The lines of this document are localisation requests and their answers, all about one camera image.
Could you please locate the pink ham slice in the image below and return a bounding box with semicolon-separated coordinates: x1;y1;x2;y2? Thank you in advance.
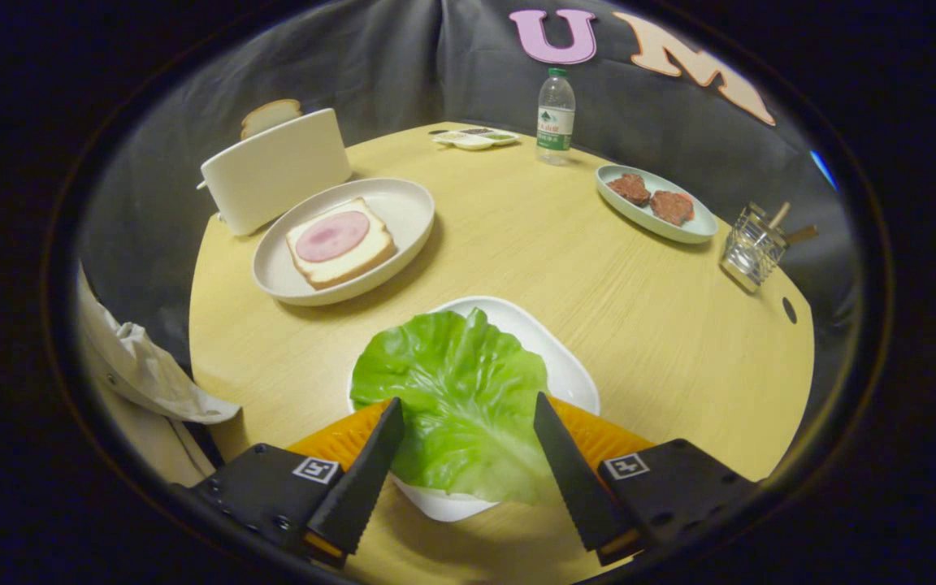
296;211;371;263

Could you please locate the plain bread slice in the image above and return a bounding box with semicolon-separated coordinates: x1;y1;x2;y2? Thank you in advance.
240;99;303;141

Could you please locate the bread slice under ham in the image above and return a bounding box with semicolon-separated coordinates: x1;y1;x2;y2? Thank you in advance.
285;197;397;291

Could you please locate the white divided grain tray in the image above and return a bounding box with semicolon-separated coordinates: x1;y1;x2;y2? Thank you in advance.
432;127;522;152

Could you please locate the cream round plate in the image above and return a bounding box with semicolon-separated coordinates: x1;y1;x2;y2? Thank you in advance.
252;178;436;307

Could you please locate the white toaster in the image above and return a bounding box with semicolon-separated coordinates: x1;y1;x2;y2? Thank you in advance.
197;108;353;237

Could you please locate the green lettuce leaf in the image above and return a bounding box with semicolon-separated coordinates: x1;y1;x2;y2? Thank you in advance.
350;307;557;507

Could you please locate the brown meat patty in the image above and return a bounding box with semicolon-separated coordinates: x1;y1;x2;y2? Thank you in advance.
650;190;696;227
607;173;652;206

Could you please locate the clear water bottle green cap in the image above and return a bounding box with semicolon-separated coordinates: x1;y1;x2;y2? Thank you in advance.
536;67;577;167

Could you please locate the person's beige clothing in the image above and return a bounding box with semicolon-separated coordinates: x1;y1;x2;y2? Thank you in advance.
76;266;241;488

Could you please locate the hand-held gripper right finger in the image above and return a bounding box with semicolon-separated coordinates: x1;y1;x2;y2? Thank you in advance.
535;392;759;568

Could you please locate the white square plate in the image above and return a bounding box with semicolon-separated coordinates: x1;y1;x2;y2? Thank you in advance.
346;296;601;522

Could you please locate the pale blue oval plate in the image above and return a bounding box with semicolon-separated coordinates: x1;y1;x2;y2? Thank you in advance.
596;164;719;245

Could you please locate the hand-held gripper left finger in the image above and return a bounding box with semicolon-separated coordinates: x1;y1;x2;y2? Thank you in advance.
178;397;406;569

